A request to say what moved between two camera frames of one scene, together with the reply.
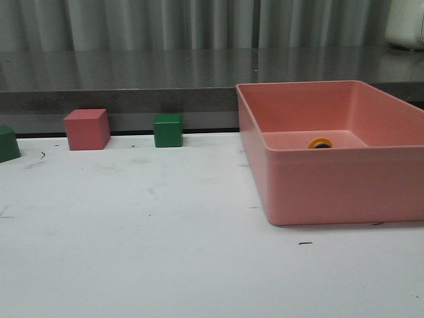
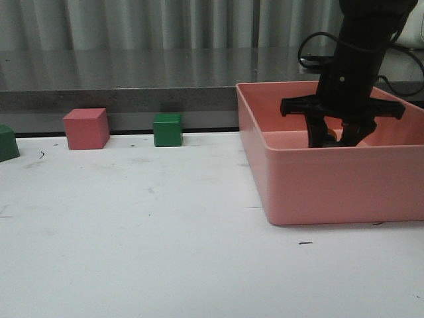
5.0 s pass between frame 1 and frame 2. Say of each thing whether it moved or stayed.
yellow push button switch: moved
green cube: stayed
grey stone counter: stayed
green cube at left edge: stayed
